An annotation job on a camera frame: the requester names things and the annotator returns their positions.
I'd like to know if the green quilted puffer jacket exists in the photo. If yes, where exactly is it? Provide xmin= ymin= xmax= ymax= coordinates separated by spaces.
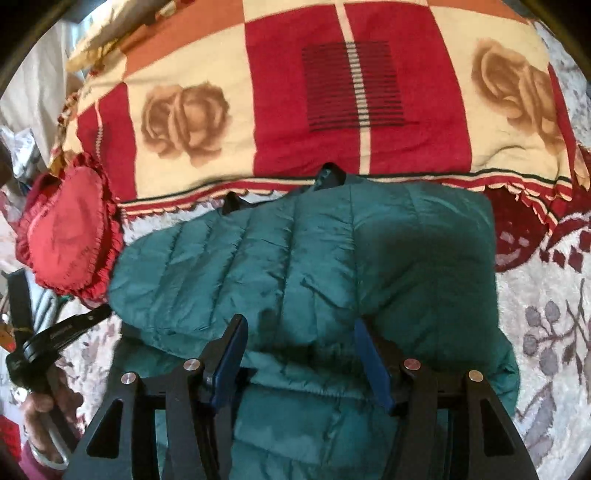
xmin=108 ymin=177 xmax=520 ymax=479

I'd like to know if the person's left hand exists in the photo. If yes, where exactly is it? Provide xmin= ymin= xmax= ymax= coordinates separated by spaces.
xmin=21 ymin=367 xmax=83 ymax=465

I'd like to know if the red heart ruffled pillow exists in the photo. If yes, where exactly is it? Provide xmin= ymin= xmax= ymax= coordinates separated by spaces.
xmin=15 ymin=153 xmax=124 ymax=303

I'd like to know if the floral white red bedspread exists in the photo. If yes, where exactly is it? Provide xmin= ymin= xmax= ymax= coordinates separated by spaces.
xmin=58 ymin=21 xmax=590 ymax=479

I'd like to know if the beige quilt bedding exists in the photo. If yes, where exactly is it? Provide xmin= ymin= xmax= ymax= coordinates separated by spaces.
xmin=1 ymin=20 xmax=87 ymax=144

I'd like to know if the red checkered rose blanket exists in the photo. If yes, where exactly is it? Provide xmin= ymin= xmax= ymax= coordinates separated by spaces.
xmin=61 ymin=1 xmax=590 ymax=223

